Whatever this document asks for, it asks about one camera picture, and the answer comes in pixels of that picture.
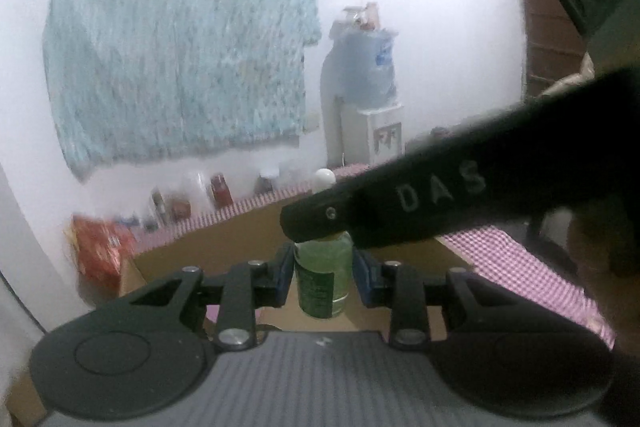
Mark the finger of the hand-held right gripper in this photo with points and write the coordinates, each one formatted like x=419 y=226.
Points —
x=310 y=217

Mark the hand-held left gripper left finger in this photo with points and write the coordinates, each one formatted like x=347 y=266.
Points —
x=284 y=274

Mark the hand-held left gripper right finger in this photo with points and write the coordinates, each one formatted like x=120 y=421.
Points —
x=365 y=279

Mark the green dropper bottle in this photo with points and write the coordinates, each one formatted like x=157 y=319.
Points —
x=322 y=277

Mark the brown cardboard box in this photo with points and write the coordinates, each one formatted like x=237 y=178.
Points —
x=200 y=242

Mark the dark small jar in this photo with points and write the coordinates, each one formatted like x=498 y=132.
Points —
x=267 y=183
x=158 y=207

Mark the red small jar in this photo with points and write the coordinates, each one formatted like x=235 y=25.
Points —
x=220 y=192

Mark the purple checkered tablecloth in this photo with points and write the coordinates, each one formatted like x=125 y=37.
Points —
x=525 y=267

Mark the white water dispenser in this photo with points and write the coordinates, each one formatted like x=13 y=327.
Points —
x=385 y=132

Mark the brown small jar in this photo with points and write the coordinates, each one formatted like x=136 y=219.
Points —
x=181 y=208

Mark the blue water jug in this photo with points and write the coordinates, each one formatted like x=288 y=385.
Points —
x=367 y=67

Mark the brown wooden door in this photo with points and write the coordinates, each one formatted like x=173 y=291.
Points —
x=545 y=22

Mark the red snack packet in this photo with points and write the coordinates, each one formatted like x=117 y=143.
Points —
x=100 y=247

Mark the pink small bottle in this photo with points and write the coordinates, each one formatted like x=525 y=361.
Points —
x=371 y=16

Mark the teal patterned cloth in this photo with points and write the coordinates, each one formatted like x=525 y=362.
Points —
x=175 y=47

